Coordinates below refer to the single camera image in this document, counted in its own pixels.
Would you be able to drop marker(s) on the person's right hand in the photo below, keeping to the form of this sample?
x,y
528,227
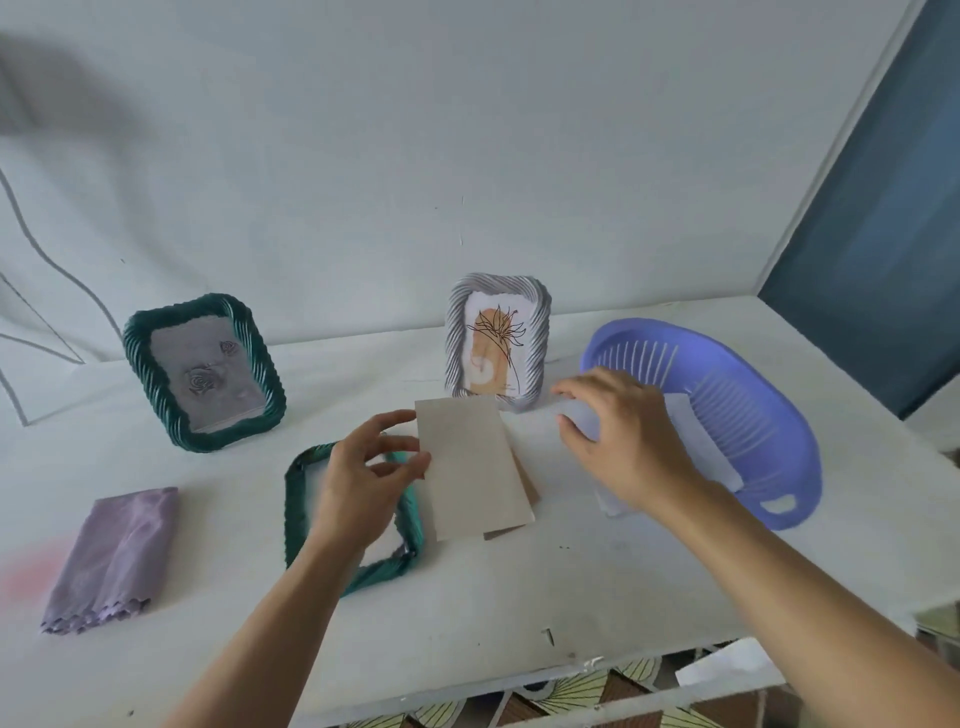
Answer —
x,y
637,442

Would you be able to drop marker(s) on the person's left hand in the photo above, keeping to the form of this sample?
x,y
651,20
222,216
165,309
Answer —
x,y
352,495

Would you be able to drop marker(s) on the person's left thumb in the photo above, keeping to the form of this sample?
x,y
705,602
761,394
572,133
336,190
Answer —
x,y
405,469

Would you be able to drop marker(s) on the person's right thumb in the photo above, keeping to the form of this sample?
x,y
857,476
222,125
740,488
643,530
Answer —
x,y
576,439

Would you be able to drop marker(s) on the grey cardboard backing sheet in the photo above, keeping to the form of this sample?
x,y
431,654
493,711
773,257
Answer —
x,y
472,472

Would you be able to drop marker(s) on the person's left forearm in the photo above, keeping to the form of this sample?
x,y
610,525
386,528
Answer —
x,y
262,630

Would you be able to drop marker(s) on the person's right forearm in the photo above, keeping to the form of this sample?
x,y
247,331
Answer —
x,y
795,600

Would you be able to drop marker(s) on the brown cardboard backing sheet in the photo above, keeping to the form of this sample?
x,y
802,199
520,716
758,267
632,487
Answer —
x,y
528,487

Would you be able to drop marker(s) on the purple plastic basket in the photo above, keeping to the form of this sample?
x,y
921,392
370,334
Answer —
x,y
750,420

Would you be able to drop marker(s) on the white paper scrap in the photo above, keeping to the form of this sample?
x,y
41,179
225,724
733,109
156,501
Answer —
x,y
724,664

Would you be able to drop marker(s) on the purple folded cloth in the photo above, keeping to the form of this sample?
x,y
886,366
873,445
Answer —
x,y
112,555

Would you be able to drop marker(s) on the empty green picture frame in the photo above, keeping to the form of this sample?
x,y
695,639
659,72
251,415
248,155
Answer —
x,y
300,510

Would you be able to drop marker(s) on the grey frame with plant picture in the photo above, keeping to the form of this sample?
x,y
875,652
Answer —
x,y
495,345

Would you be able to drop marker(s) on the green frame with rose picture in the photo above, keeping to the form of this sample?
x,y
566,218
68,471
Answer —
x,y
202,367

